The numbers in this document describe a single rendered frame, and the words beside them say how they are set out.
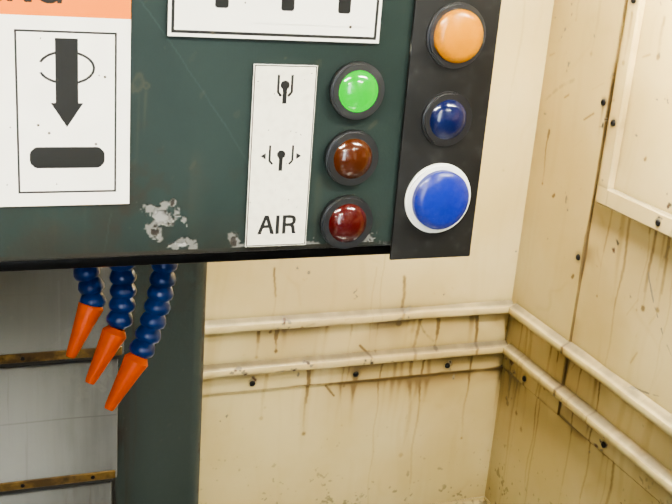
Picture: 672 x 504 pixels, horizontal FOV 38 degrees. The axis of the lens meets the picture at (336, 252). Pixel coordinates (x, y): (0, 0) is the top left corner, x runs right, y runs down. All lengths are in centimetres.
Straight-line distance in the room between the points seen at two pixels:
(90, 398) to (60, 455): 8
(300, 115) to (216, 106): 4
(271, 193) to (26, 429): 79
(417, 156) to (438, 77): 4
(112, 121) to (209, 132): 4
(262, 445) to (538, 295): 55
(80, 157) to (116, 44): 5
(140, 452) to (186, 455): 6
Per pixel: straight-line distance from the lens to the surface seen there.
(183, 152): 45
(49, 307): 114
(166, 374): 125
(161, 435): 129
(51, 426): 121
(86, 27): 43
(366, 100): 46
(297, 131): 46
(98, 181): 44
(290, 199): 47
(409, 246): 50
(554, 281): 171
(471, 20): 48
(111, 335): 65
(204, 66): 44
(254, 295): 163
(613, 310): 159
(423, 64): 47
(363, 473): 187
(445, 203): 49
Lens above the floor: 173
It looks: 18 degrees down
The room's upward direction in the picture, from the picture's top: 5 degrees clockwise
